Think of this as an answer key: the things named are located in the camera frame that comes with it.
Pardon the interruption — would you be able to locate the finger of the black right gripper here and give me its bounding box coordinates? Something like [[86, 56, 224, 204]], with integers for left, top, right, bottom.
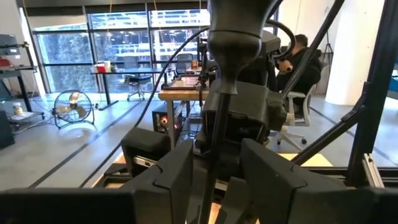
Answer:
[[217, 177, 259, 224]]

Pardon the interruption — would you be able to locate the silver aluminium extrusion bar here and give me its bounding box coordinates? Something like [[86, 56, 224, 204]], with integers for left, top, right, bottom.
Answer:
[[362, 152, 386, 189]]

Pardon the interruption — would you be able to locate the black desk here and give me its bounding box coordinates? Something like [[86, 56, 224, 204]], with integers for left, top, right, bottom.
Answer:
[[90, 67, 162, 111]]

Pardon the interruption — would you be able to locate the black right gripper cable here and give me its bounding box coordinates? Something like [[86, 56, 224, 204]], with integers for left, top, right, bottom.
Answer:
[[266, 19, 297, 60]]

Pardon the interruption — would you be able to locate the long black cable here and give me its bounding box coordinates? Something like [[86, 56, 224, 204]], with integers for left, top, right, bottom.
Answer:
[[133, 26, 210, 128]]

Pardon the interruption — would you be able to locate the metal equipment cart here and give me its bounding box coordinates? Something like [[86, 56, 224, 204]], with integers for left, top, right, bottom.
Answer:
[[0, 33, 46, 134]]

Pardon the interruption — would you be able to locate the white office chair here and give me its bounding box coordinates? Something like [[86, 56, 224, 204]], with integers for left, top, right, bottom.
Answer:
[[273, 86, 315, 152]]

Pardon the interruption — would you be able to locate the person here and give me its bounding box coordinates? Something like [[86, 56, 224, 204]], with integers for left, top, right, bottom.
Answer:
[[275, 33, 324, 98]]

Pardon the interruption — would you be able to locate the dark office chair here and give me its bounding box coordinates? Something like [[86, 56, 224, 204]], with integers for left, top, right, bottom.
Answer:
[[123, 55, 154, 102]]

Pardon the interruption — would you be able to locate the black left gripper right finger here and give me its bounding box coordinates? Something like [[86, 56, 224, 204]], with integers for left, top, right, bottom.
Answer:
[[241, 138, 398, 224]]

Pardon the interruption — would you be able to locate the wooden top desk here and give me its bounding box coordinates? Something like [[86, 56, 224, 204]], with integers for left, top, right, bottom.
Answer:
[[157, 76, 210, 149]]

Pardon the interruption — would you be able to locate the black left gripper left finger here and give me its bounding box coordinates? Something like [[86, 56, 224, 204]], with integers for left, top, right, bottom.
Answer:
[[0, 139, 194, 224]]

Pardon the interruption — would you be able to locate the white round column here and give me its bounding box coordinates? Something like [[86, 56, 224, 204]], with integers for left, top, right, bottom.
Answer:
[[325, 0, 386, 106]]

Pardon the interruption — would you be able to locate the black computer tower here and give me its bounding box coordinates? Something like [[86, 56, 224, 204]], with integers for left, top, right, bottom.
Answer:
[[151, 104, 185, 144]]

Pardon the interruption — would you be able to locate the black floor fan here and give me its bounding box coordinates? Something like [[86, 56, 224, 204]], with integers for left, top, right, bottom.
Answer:
[[52, 89, 96, 130]]

